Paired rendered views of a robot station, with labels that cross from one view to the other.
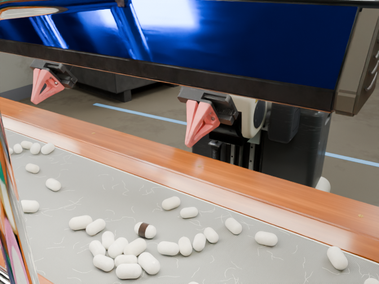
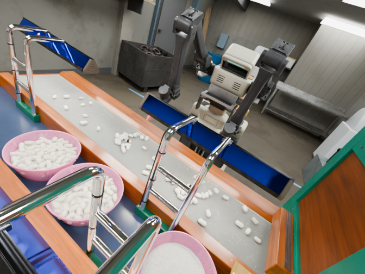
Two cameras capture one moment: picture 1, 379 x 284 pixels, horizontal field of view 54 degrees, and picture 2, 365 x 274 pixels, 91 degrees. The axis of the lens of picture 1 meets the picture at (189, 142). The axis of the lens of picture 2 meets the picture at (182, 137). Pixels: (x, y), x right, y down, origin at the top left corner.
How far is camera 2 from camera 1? 0.45 m
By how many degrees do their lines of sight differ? 13
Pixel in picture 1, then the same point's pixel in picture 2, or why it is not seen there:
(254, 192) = (222, 179)
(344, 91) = (281, 195)
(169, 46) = (240, 164)
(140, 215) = (186, 179)
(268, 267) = (226, 207)
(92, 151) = not seen: hidden behind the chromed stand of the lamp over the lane
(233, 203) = (215, 181)
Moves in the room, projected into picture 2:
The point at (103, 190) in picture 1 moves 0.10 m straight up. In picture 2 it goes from (171, 164) to (177, 151)
